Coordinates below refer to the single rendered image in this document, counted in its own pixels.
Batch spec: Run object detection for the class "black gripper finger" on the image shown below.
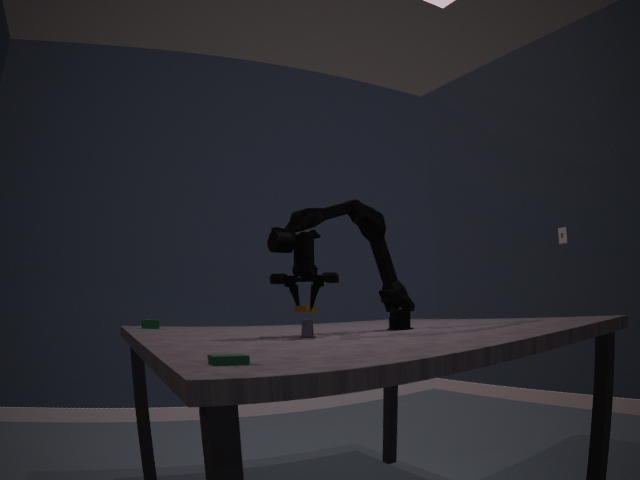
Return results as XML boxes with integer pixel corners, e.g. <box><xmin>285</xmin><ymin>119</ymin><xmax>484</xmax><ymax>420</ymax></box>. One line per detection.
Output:
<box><xmin>284</xmin><ymin>285</ymin><xmax>299</xmax><ymax>306</ymax></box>
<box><xmin>310</xmin><ymin>284</ymin><xmax>324</xmax><ymax>309</ymax></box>

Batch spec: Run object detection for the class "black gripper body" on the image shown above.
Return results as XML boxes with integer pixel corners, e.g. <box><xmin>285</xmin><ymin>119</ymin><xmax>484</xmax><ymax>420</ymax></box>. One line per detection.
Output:
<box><xmin>270</xmin><ymin>253</ymin><xmax>339</xmax><ymax>285</ymax></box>

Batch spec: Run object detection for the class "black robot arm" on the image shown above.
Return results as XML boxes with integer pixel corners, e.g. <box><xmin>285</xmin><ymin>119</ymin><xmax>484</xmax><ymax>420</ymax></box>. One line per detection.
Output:
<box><xmin>267</xmin><ymin>199</ymin><xmax>415</xmax><ymax>331</ymax></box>

